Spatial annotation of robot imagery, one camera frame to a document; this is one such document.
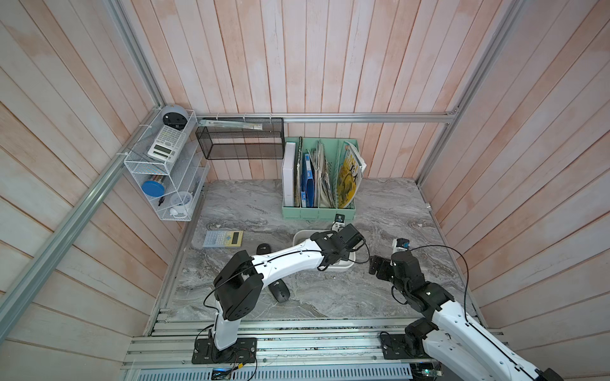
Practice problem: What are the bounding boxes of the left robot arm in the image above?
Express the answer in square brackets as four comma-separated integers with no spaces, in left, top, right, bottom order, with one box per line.
[208,224,366,351]

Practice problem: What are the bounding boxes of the black mesh basket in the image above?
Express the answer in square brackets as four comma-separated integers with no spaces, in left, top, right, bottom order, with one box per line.
[195,117,285,160]

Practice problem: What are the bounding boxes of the white binder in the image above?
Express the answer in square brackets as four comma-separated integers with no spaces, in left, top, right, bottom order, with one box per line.
[281,142,296,207]

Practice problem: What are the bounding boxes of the yellow blue calculator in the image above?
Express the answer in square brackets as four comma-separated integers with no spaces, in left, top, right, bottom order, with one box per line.
[203,230,244,249]

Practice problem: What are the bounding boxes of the white wire shelf rack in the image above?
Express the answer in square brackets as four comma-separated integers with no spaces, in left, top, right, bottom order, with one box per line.
[124,107,209,222]

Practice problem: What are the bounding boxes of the green magazine file holder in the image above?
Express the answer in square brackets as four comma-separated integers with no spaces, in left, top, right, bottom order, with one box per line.
[281,137,359,222]

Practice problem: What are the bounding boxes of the white calculator on shelf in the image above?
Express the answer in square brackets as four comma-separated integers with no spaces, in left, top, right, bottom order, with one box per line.
[147,125,187,163]

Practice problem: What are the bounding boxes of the dark grey mouse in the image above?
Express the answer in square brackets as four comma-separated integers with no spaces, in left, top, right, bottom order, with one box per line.
[268,279,291,303]

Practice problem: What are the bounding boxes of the yellow picture book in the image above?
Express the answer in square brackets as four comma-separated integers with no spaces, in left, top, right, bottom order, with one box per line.
[336,141,367,209]

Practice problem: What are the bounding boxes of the blue lid jar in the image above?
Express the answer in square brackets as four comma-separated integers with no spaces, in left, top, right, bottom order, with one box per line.
[141,176,165,198]

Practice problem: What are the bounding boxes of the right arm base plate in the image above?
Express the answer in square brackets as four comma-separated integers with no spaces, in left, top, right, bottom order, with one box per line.
[379,331,428,360]

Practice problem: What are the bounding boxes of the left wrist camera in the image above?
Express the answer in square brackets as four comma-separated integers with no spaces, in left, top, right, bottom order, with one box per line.
[331,214,346,232]

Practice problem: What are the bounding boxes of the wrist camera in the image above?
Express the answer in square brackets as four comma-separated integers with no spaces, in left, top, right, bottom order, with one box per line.
[331,214,346,232]
[392,238,410,253]

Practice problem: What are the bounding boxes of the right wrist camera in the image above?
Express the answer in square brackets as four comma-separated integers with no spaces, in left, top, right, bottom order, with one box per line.
[392,238,410,253]

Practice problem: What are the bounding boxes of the white cup on shelf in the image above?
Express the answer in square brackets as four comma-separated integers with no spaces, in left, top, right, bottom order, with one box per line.
[169,191,193,218]

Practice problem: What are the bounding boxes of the blue book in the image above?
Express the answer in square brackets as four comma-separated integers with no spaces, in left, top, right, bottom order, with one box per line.
[301,152,315,208]

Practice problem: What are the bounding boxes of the black slim mouse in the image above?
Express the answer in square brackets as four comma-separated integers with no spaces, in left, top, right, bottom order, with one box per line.
[256,243,272,255]

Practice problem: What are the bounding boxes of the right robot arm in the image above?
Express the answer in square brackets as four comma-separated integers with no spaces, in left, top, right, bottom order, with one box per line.
[369,246,562,380]

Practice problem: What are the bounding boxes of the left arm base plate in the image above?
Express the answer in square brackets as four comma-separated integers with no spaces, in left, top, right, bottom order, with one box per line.
[192,338,257,365]

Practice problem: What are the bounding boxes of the white storage box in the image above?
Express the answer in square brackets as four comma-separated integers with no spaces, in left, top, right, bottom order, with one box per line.
[292,230,356,272]

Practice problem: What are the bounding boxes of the ruler on basket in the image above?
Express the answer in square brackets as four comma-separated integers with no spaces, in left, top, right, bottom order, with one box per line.
[199,119,263,131]

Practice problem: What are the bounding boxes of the round black white speaker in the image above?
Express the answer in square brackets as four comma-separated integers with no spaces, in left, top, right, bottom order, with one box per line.
[160,105,189,131]

